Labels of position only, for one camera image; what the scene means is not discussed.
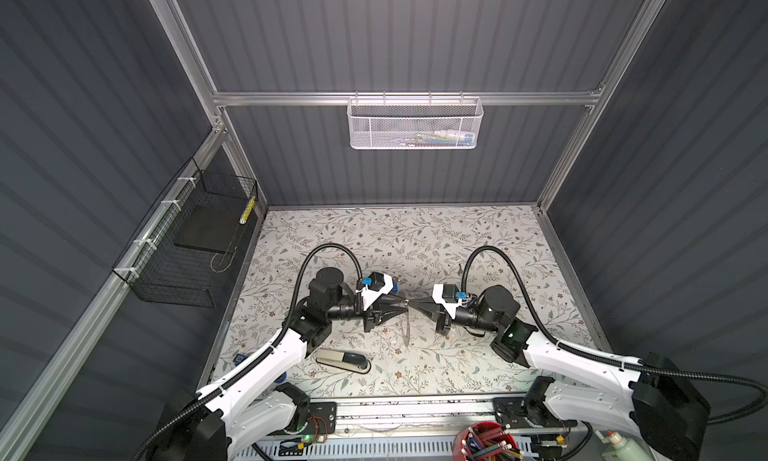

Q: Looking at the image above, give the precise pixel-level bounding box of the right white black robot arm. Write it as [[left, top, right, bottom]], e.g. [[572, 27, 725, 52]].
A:
[[409, 284, 710, 460]]

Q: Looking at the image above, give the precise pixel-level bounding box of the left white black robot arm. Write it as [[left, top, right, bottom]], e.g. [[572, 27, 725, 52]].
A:
[[134, 268, 405, 460]]

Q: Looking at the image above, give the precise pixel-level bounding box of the grey black stapler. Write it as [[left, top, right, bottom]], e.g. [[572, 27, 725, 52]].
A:
[[315, 349, 371, 374]]

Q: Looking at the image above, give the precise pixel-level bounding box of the red pencil cup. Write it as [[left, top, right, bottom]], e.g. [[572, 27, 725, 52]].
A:
[[452, 421, 523, 461]]

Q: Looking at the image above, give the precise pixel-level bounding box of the yellow marker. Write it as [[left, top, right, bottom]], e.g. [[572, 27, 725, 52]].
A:
[[239, 196, 256, 225]]

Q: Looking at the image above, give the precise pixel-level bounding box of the black foam pad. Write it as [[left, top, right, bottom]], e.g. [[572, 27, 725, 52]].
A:
[[174, 205, 245, 254]]

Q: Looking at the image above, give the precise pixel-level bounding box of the white glue bottle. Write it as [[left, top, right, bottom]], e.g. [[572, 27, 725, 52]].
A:
[[595, 431, 654, 461]]

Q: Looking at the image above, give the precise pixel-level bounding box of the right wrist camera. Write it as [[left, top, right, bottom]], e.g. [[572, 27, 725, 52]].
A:
[[432, 284, 470, 319]]

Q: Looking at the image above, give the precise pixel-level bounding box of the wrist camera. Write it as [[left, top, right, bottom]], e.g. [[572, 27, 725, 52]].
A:
[[432, 284, 470, 319], [358, 272, 398, 311]]

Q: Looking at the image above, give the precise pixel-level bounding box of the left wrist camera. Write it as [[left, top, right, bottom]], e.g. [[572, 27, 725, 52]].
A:
[[358, 272, 398, 311]]

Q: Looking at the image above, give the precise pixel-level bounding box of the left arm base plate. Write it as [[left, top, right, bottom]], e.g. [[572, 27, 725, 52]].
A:
[[269, 401, 338, 436]]

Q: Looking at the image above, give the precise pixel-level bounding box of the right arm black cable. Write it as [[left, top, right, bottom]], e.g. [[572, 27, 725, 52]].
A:
[[460, 245, 768, 426]]

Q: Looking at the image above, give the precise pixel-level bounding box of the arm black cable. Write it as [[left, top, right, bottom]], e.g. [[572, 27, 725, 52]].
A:
[[460, 245, 768, 426], [128, 242, 365, 461]]

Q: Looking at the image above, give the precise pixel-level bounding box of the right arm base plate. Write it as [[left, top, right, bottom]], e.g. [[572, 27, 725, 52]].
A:
[[492, 394, 578, 431]]

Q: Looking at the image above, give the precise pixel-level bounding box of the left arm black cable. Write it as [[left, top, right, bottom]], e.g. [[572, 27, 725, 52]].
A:
[[128, 242, 365, 461]]

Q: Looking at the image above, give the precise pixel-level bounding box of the white wire mesh basket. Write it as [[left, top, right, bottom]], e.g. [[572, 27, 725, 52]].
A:
[[346, 96, 484, 150]]

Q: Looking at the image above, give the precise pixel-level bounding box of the black wire basket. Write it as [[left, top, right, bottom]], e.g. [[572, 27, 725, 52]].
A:
[[112, 160, 260, 308]]

